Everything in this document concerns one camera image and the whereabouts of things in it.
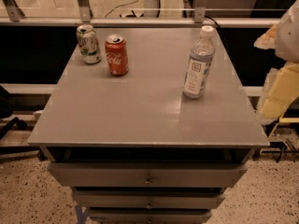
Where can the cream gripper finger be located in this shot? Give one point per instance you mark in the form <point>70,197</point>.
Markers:
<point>280,89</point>
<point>268,39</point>

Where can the clear blue plastic water bottle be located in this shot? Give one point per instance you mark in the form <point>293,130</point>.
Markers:
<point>201,56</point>

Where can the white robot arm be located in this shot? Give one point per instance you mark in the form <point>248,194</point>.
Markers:
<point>287,41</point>

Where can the red coke can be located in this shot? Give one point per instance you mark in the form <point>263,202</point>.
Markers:
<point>116,54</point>

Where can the green white soda can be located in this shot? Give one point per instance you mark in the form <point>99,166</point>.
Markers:
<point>88,44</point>

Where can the yellow metal stand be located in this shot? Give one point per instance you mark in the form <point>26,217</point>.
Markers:
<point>283,137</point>

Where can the grey drawer cabinet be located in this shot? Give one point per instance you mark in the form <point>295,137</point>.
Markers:
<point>144,116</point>

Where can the metal railing with glass panel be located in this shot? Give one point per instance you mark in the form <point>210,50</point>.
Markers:
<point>137,13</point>

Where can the top grey drawer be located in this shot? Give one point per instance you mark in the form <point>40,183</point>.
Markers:
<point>147,175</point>

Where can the grey drawer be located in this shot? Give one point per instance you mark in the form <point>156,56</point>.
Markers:
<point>147,175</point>
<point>153,199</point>
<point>150,216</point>

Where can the bottom grey drawer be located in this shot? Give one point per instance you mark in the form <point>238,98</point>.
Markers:
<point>150,216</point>

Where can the middle grey drawer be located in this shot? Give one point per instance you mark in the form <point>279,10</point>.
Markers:
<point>153,199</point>

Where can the black office chair base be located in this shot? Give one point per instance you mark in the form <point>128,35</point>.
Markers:
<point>6,110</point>

